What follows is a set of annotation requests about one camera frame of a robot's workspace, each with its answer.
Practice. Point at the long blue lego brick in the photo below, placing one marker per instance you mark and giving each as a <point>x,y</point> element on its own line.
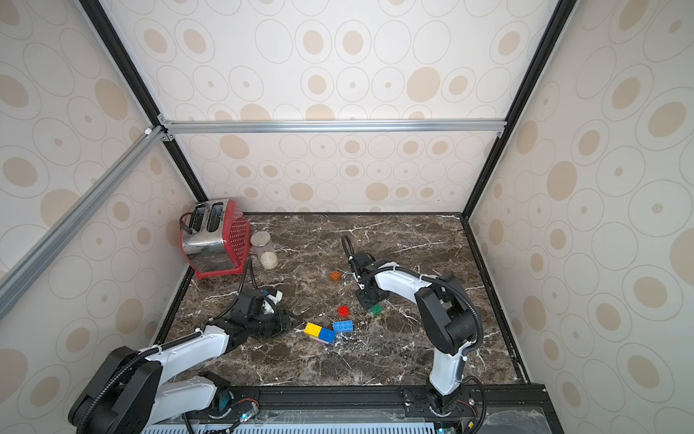
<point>343,327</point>

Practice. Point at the horizontal aluminium frame bar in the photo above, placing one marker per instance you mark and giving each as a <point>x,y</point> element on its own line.
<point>335,126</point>

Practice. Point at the yellow lego brick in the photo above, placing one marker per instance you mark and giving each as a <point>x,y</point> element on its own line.
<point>313,330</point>

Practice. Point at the right black corner post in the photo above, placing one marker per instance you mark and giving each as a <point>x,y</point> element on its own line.
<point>539,61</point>

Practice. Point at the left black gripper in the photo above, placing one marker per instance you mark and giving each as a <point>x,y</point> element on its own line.
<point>284,323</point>

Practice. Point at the small blue lego brick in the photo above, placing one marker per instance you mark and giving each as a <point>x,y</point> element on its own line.
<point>327,336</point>

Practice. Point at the left aluminium frame bar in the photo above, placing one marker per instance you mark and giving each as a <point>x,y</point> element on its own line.
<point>23,275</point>

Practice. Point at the black corner post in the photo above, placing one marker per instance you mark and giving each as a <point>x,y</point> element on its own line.
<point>122,59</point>
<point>539,61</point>

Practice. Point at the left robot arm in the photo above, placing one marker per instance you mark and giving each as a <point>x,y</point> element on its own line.
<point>157,369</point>

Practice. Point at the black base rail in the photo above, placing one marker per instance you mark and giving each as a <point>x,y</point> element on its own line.
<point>472,401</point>

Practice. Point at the red and chrome toaster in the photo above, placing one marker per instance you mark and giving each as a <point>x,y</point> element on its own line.
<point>215,238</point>

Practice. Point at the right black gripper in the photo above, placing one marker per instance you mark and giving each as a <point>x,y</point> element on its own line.
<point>366,296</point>

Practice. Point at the left black corner post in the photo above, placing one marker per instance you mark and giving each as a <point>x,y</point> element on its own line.
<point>122,59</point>

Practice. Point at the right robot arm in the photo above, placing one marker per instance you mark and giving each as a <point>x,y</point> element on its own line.
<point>452,323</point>

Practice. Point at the red lego brick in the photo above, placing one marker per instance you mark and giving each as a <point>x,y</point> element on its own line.
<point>343,311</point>

